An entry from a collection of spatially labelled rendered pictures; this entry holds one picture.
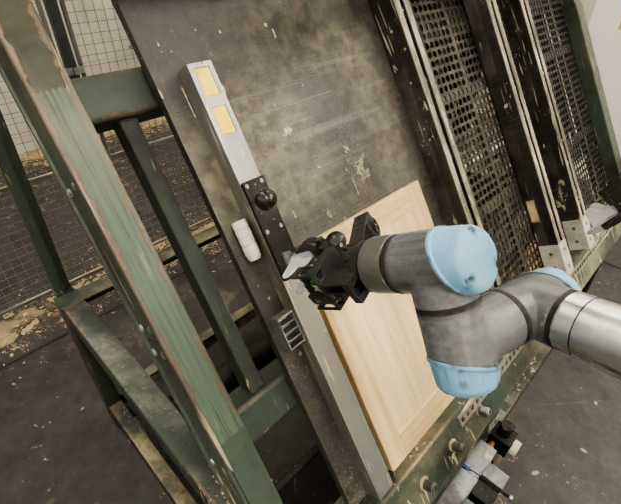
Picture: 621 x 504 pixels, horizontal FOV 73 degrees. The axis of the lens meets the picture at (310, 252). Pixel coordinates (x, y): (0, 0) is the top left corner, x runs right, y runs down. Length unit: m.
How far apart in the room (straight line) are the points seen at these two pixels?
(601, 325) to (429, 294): 0.18
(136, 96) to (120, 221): 0.26
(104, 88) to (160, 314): 0.39
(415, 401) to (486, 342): 0.64
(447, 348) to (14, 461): 2.21
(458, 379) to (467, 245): 0.15
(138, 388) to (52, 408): 1.19
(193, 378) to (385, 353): 0.48
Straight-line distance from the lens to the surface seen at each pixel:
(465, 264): 0.45
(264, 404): 0.90
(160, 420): 1.34
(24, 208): 1.54
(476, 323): 0.50
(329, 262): 0.59
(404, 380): 1.09
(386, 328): 1.03
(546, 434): 2.44
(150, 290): 0.69
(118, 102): 0.83
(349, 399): 0.94
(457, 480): 1.31
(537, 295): 0.57
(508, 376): 1.41
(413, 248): 0.48
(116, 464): 2.27
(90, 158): 0.70
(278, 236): 0.80
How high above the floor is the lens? 1.87
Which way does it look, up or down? 36 degrees down
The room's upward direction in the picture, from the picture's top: straight up
